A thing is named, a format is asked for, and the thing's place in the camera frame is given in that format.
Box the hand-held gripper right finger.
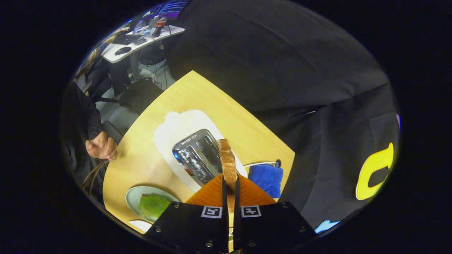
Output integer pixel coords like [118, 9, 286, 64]
[233, 175, 317, 254]

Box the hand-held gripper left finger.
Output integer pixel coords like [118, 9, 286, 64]
[145, 175, 229, 254]

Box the toasted bread slice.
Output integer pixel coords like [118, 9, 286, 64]
[218, 139, 238, 212]

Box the green lettuce leaf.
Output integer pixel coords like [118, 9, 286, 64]
[137, 193, 172, 222]

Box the blue cloth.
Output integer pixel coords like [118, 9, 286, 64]
[248, 164, 284, 199]

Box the white square plate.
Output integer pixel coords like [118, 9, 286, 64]
[129, 219, 153, 232]

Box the pale green plate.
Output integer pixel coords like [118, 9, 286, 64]
[126, 186, 180, 223]

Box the white toaster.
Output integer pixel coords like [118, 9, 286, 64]
[154, 110, 248, 193]

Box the black backdrop cloth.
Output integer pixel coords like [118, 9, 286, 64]
[166, 0, 401, 230]

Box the white office desk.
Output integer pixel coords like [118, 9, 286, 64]
[101, 25, 186, 80]

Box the red and black device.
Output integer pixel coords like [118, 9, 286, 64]
[151, 16, 167, 38]

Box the black keyboard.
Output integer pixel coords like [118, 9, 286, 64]
[112, 34, 147, 46]

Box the white toaster cable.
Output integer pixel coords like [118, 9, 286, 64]
[243, 159, 282, 168]

